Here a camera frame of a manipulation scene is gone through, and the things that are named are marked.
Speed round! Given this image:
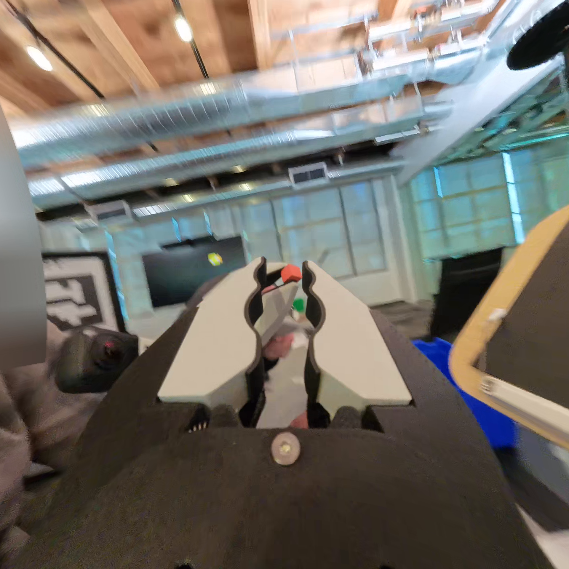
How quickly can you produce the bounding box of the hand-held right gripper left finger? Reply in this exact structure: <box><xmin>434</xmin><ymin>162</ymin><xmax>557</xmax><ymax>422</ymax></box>
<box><xmin>158</xmin><ymin>257</ymin><xmax>267</xmax><ymax>427</ymax></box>

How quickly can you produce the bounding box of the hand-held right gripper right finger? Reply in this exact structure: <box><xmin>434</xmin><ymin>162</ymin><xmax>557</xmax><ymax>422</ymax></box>
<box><xmin>302</xmin><ymin>260</ymin><xmax>414</xmax><ymax>428</ymax></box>

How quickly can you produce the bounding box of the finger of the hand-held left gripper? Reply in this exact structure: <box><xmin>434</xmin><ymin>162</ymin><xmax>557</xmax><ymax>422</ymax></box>
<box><xmin>260</xmin><ymin>282</ymin><xmax>299</xmax><ymax>347</ymax></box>

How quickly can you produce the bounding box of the large paned window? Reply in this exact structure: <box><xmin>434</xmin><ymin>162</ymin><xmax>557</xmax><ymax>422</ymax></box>
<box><xmin>409</xmin><ymin>151</ymin><xmax>569</xmax><ymax>259</ymax></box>
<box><xmin>271</xmin><ymin>180</ymin><xmax>387</xmax><ymax>278</ymax></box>

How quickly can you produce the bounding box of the black cabinet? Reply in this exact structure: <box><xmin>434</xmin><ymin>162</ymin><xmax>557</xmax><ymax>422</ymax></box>
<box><xmin>431</xmin><ymin>248</ymin><xmax>504</xmax><ymax>341</ymax></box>

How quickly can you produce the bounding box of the blue plastic bin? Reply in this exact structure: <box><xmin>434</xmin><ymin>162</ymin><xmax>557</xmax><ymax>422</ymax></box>
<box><xmin>411</xmin><ymin>337</ymin><xmax>518</xmax><ymax>450</ymax></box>

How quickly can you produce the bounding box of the white air vent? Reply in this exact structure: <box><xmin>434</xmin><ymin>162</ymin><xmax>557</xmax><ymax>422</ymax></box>
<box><xmin>288</xmin><ymin>162</ymin><xmax>330</xmax><ymax>187</ymax></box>
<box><xmin>87</xmin><ymin>201</ymin><xmax>134</xmax><ymax>223</ymax></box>

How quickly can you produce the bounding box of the black-topped table with wood edge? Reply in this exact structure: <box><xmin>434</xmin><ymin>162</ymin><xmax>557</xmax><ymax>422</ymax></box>
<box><xmin>448</xmin><ymin>208</ymin><xmax>569</xmax><ymax>450</ymax></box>

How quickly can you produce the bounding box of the black round disk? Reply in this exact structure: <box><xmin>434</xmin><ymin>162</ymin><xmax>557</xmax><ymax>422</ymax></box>
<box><xmin>507</xmin><ymin>4</ymin><xmax>569</xmax><ymax>72</ymax></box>

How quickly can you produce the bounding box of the black wall screen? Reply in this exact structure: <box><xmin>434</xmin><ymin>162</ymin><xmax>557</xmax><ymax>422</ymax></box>
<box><xmin>142</xmin><ymin>236</ymin><xmax>248</xmax><ymax>308</ymax></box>

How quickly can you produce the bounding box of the silver ventilation duct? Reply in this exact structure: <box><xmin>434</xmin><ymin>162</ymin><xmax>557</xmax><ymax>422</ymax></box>
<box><xmin>9</xmin><ymin>73</ymin><xmax>427</xmax><ymax>165</ymax></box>
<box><xmin>27</xmin><ymin>129</ymin><xmax>405</xmax><ymax>210</ymax></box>

